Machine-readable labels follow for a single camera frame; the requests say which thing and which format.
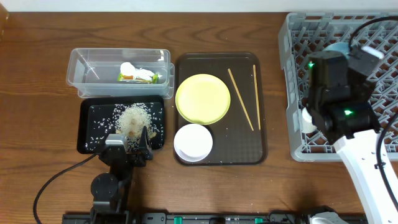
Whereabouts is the yellow plate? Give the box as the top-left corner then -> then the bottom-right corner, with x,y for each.
175,74 -> 231,125

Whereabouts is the wooden chopstick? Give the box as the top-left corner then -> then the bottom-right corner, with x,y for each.
228,68 -> 254,131
252,64 -> 261,130

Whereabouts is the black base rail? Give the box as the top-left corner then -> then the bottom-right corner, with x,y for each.
62,207 -> 368,224

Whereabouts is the grey dishwasher rack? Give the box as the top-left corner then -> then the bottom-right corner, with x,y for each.
278,12 -> 397,162

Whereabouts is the spilled rice food waste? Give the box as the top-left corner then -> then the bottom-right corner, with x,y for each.
78,102 -> 165,154

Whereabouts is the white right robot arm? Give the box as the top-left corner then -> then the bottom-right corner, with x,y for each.
305,47 -> 397,223

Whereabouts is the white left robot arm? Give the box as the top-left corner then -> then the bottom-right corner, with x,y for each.
90,127 -> 153,223

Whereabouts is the dark brown serving tray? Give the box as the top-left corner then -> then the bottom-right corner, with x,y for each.
175,52 -> 268,166

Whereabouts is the white cup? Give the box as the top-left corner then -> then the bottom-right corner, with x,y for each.
302,108 -> 317,134

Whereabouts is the black waste tray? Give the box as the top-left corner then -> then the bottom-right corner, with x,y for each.
76,96 -> 165,154

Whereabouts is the green snack wrapper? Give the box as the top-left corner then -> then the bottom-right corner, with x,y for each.
117,73 -> 161,84

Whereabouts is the clear plastic waste bin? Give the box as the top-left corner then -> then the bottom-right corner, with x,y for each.
67,48 -> 175,99

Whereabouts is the light blue bowl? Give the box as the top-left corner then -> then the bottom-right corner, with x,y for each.
323,42 -> 350,58

